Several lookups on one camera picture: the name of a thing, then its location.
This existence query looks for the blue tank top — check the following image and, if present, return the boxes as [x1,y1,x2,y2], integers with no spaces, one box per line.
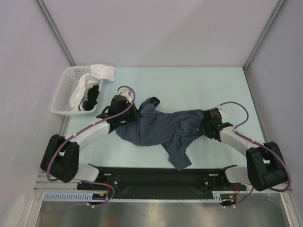
[116,97,204,171]

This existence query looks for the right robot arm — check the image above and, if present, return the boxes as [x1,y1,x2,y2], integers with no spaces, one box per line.
[198,107,291,192]

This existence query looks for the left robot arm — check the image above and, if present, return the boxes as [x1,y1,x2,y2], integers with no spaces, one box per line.
[40,95,142,189]

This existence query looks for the black tank top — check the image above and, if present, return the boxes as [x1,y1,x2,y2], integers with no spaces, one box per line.
[78,85,99,111]

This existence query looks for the white tank top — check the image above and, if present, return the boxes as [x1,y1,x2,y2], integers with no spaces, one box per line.
[69,64,115,109]

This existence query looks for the white plastic basket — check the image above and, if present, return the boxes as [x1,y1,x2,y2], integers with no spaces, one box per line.
[50,66,103,116]

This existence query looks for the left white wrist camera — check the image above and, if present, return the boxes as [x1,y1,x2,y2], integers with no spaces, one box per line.
[117,89,132,103]

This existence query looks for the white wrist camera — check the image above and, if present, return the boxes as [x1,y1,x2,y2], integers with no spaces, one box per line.
[117,89,132,103]
[217,107,227,120]

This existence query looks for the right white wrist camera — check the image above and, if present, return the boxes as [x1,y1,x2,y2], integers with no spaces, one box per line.
[217,107,227,120]

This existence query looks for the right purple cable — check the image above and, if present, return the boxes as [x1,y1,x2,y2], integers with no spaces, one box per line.
[217,101,292,209]

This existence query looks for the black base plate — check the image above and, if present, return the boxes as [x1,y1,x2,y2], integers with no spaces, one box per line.
[77,167,246,200]

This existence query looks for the left aluminium frame post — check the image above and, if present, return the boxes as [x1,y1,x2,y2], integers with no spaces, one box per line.
[34,0,76,66]

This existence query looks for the aluminium frame post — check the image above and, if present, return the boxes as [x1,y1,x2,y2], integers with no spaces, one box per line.
[243,0,287,73]
[34,0,76,66]

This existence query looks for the slotted cable duct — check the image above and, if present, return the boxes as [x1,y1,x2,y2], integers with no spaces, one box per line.
[43,192,235,203]

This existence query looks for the aluminium front rail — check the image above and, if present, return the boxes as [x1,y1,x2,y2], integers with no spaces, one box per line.
[33,172,292,194]

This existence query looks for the right aluminium frame post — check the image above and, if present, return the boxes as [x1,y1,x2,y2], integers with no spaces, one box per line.
[243,0,287,73]

